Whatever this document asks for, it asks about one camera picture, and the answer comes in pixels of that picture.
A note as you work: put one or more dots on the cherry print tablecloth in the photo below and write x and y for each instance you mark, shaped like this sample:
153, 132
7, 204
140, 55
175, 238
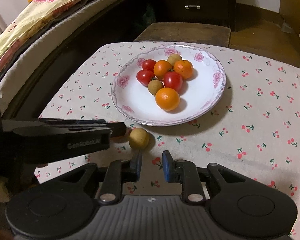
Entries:
238, 109

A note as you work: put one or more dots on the grey bed mattress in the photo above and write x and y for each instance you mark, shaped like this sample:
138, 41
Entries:
42, 46

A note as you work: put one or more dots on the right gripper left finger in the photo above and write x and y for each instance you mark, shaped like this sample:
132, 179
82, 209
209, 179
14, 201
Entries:
115, 175

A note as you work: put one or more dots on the tan longan back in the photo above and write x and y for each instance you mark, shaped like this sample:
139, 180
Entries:
138, 139

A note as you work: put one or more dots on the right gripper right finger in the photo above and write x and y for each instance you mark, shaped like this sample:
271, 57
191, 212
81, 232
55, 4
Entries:
185, 173

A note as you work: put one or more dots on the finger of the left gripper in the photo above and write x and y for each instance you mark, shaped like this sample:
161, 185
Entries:
10, 125
118, 129

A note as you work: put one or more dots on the orange mandarin front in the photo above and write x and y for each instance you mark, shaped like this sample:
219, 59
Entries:
184, 68

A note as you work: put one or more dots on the white floral ceramic plate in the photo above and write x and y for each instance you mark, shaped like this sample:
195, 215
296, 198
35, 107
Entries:
198, 95

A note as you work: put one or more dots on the tan longan with stem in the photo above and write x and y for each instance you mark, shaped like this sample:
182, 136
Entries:
173, 58

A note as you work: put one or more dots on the dark wooden stool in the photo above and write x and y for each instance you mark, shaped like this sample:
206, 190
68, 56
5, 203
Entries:
186, 32

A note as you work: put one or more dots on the round red cherry tomato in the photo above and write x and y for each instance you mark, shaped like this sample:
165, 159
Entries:
148, 64

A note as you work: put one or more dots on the orange mandarin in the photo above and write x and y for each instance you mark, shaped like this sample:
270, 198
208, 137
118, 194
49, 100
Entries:
184, 68
161, 67
167, 99

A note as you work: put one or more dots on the dark wooden nightstand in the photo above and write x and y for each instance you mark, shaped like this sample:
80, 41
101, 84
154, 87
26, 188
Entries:
216, 12

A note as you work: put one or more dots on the colourful floral quilt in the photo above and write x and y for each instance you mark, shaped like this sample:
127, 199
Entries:
29, 22

